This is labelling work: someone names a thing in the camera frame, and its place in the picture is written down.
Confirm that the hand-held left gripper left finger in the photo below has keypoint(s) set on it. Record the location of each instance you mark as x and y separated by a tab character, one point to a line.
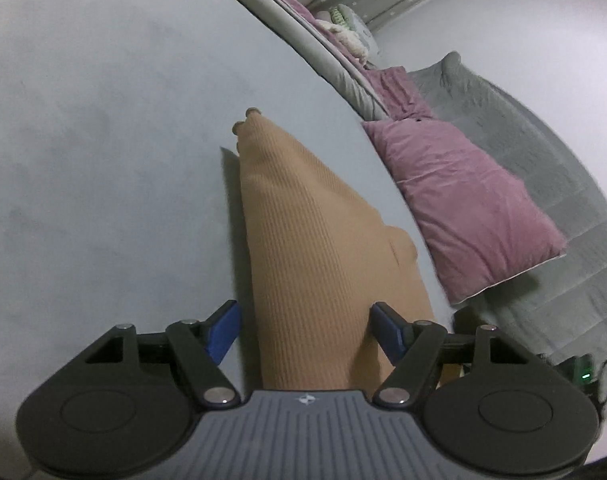
223	332

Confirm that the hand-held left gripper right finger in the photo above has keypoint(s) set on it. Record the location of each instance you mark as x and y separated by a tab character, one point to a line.
388	332

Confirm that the brown knit dress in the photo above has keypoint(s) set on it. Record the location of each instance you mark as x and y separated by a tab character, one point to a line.
308	260

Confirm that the large purple pillow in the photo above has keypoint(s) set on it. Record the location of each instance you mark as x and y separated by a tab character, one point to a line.
458	200

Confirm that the grey quilted headboard cover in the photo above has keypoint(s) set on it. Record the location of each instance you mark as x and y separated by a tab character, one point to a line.
558	170

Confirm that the grey-blue bed sheet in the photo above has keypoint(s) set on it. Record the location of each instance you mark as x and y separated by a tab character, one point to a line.
108	160

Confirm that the small purple pillow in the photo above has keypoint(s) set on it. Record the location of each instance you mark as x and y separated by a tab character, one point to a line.
398	92

